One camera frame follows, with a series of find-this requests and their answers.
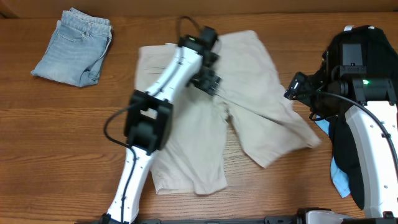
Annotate beige khaki shorts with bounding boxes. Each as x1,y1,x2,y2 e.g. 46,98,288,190
150,30,320,195

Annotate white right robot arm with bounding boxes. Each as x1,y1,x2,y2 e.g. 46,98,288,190
284,42,397,223

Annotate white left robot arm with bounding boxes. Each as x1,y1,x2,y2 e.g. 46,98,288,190
99,27,221,224

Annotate black shirt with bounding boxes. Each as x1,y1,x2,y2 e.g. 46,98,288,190
312,26,397,209

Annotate light blue garment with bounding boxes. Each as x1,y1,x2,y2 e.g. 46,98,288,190
315,119,351,198

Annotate folded light blue jeans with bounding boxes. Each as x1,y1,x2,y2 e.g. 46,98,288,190
31,8,113,87

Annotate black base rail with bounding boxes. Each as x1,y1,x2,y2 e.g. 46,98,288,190
74,207,398,224

